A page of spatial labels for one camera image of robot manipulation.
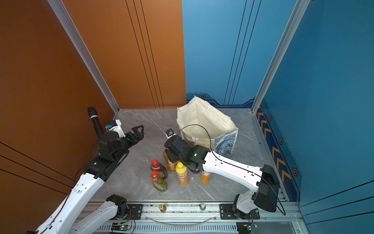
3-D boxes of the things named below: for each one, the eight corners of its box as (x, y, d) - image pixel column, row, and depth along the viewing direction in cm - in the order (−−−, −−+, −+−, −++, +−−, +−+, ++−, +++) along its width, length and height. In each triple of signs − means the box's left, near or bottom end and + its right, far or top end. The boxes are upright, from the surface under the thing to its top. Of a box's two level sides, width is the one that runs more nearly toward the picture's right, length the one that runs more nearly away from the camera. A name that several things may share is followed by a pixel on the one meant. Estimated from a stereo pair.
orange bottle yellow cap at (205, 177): (200, 183, 85) (202, 173, 72) (200, 181, 85) (202, 170, 73) (207, 183, 85) (210, 173, 72) (207, 181, 85) (210, 170, 73)
